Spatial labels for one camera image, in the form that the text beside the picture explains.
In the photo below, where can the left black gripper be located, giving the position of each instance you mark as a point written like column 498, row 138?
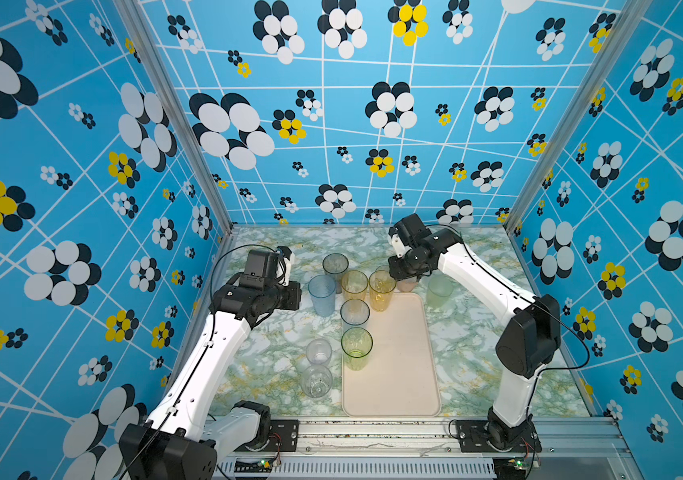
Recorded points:
column 295, row 290

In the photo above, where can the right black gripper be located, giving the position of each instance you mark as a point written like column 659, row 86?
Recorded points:
column 393, row 267

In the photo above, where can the small pink frosted glass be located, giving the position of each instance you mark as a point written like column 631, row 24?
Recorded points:
column 407, row 285

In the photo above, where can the amber tall glass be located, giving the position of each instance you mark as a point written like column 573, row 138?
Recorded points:
column 354, row 284
column 381, row 288

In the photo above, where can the blue frosted tall glass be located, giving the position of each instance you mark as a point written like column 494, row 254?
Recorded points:
column 322, row 289

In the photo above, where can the grey smoky tall glass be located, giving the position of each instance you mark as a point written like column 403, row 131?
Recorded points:
column 335, row 265

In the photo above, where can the blue clear faceted glass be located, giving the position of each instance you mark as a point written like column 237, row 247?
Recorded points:
column 355, row 314

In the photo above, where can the green clear glass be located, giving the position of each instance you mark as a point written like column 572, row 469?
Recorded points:
column 357, row 345

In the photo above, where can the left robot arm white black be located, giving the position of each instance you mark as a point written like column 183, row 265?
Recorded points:
column 170, row 443

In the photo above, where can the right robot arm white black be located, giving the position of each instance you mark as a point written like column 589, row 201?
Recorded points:
column 531, row 332

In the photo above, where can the beige plastic tray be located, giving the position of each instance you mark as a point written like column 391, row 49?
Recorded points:
column 399, row 379

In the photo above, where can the green frosted glass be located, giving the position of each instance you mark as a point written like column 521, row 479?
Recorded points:
column 439, row 290

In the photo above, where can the small clear glass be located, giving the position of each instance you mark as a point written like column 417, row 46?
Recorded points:
column 319, row 352

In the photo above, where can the large clear glass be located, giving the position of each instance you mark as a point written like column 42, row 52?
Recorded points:
column 317, row 381

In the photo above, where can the left green circuit board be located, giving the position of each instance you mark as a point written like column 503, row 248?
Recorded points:
column 261, row 466

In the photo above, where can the green circuit board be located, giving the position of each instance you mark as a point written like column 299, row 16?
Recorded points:
column 261, row 466
column 511, row 468

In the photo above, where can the right green circuit board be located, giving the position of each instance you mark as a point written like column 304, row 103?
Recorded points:
column 511, row 468

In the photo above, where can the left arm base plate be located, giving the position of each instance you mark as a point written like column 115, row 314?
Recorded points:
column 283, row 437

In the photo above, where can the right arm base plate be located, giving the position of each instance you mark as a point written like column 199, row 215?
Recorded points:
column 482, row 436

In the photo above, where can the aluminium front rail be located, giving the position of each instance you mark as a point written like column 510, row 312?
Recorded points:
column 421, row 448

